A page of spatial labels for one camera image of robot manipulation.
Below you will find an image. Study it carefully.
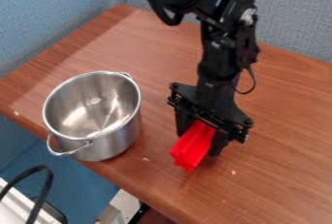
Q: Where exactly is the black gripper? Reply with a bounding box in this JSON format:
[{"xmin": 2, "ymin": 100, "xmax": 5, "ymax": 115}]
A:
[{"xmin": 167, "ymin": 77, "xmax": 253, "ymax": 157}]

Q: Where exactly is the red block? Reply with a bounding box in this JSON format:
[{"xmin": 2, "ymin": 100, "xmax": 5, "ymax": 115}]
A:
[{"xmin": 170, "ymin": 120, "xmax": 215, "ymax": 173}]

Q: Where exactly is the stainless steel pot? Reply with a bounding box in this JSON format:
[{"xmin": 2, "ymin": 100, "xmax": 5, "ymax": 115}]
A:
[{"xmin": 43, "ymin": 71, "xmax": 142, "ymax": 161}]

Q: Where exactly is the table leg frame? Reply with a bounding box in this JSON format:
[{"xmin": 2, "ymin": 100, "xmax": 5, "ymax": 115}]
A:
[{"xmin": 95, "ymin": 188, "xmax": 174, "ymax": 224}]

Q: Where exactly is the dark chair part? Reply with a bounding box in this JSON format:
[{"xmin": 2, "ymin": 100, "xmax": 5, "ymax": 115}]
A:
[{"xmin": 28, "ymin": 197, "xmax": 67, "ymax": 224}]

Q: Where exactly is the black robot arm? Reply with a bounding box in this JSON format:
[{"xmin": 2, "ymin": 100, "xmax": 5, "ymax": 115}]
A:
[{"xmin": 146, "ymin": 0, "xmax": 261, "ymax": 156}]

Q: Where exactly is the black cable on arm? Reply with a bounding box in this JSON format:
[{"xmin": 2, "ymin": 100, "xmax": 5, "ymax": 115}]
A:
[{"xmin": 234, "ymin": 66, "xmax": 258, "ymax": 96}]

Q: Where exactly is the black hose bottom left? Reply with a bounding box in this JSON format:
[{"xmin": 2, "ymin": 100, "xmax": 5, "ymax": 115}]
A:
[{"xmin": 0, "ymin": 165, "xmax": 55, "ymax": 224}]

